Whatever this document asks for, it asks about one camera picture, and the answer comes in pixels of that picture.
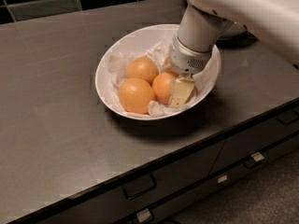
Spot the dark drawer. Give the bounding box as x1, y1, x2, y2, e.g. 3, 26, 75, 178
126, 137, 299, 224
38, 140, 224, 224
211, 105, 299, 174

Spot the dark lower drawer front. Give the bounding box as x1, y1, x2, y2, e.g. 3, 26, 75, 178
126, 137, 299, 224

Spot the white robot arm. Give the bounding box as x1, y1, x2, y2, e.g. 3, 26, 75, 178
166, 0, 299, 107

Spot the dark left drawer front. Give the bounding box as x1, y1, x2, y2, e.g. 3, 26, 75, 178
38, 140, 224, 224

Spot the white bowl with oranges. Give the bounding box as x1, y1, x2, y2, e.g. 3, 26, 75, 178
95, 24, 221, 121

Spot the orange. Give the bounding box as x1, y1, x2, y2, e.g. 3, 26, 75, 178
118, 78, 156, 114
125, 56, 159, 84
152, 72, 178, 105

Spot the white bowl with strawberries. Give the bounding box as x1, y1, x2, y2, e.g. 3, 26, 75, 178
220, 22, 247, 40

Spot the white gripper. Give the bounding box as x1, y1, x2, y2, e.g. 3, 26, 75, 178
161, 35, 212, 108

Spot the white paper in orange bowl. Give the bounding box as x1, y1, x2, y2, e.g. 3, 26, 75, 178
107, 39, 216, 118

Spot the dark right drawer front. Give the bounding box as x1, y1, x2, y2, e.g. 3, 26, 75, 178
211, 105, 299, 174

